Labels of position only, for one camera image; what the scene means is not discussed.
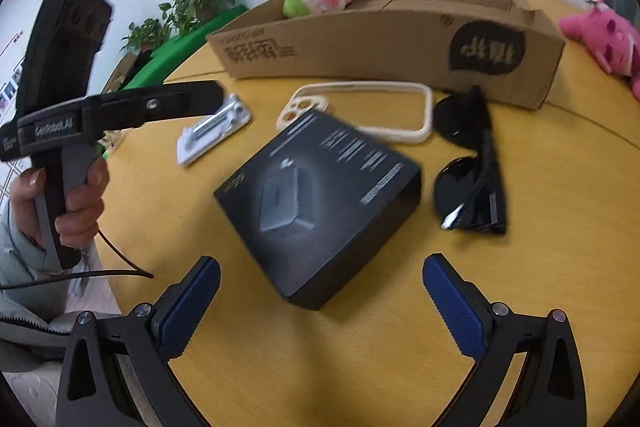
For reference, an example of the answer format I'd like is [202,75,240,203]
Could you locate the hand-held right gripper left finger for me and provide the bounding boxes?
[55,256,222,427]

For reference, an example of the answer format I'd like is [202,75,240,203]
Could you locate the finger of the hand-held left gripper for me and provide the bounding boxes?
[85,80,225,132]

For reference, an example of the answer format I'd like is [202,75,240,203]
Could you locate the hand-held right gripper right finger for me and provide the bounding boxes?
[422,254,587,427]

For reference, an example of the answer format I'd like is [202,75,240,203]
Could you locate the black product box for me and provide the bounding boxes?
[213,109,424,312]

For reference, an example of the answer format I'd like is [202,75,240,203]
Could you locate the brown cardboard box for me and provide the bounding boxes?
[206,0,567,110]

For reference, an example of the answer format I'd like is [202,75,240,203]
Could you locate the person's left forearm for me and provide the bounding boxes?
[0,207,68,323]

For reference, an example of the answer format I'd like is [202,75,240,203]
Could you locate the yellow wooden desktop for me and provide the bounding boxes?
[92,0,640,427]

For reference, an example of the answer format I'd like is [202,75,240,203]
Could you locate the white pack with metal tool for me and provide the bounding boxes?
[176,94,252,167]

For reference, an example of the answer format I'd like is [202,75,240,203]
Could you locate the small potted green plant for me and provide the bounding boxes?
[120,19,172,54]

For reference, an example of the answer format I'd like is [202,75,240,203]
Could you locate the grey jacket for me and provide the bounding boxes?
[0,277,123,360]

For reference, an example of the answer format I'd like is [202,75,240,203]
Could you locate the cream phone case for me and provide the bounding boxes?
[275,82,434,146]

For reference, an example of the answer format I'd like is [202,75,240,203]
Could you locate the black sunglasses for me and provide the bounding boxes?
[431,87,509,237]

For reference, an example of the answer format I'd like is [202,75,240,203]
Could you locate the wall photo board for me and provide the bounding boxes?
[0,28,25,108]

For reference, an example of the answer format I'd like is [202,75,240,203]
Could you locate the black cable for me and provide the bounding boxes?
[0,227,155,292]

